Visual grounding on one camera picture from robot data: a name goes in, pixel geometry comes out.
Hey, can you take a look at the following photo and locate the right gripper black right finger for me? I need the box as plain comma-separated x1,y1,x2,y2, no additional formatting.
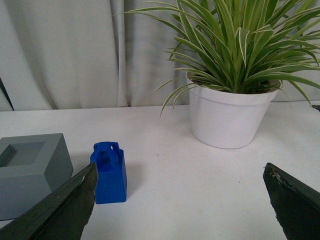
263,162,320,240

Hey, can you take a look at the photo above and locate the white curtain backdrop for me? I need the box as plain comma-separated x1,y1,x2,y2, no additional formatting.
0,0,320,112

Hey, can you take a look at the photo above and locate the blue plastic part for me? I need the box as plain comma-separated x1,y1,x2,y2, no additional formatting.
90,141,127,204

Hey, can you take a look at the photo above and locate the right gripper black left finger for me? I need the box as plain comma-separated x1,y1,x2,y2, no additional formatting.
0,163,98,240

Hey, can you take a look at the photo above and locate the gray square base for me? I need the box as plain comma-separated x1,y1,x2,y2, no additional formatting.
0,133,74,221

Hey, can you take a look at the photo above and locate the white plant pot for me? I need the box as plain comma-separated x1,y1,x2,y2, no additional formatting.
186,72,278,149

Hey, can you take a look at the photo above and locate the green spider plant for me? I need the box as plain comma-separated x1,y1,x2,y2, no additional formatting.
127,0,320,104

